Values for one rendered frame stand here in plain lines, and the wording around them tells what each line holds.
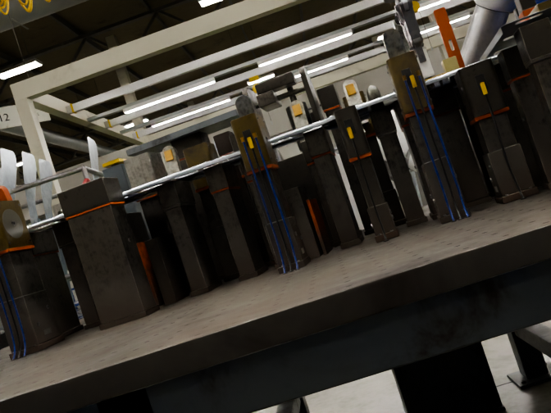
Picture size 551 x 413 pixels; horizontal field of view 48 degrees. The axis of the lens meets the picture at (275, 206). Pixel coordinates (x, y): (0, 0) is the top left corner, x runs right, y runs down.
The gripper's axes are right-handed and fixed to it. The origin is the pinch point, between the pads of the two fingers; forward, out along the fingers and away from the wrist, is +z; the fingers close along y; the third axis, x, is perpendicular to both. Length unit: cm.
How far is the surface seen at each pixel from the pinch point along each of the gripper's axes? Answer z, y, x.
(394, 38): -4.8, -13.2, 5.1
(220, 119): -11, 32, 56
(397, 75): 3.8, -20.0, 7.4
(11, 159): -110, 362, 332
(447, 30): -9.2, 19.8, -10.3
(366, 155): 16.4, -15.2, 18.3
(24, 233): 7, -11, 102
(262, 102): -8.9, 20.5, 41.1
